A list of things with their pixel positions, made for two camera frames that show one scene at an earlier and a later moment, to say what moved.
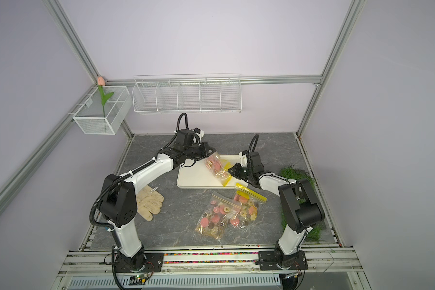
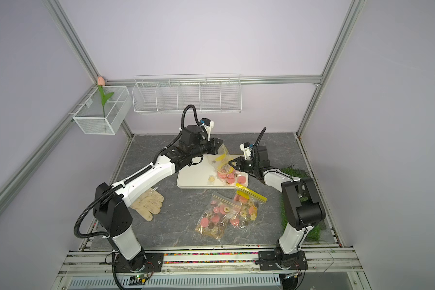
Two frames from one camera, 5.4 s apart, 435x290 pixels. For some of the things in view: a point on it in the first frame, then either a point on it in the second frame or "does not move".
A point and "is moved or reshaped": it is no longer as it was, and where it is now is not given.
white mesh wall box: [93, 117] does not move
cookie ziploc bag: [219, 167] is moved or reshaped
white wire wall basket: [187, 93] does not move
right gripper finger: [234, 171] -> [238, 164]
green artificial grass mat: [294, 174] does not move
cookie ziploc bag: [246, 204] does not move
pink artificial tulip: [101, 82] does not move
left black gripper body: [199, 151] -> [211, 145]
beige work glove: [148, 203] does not move
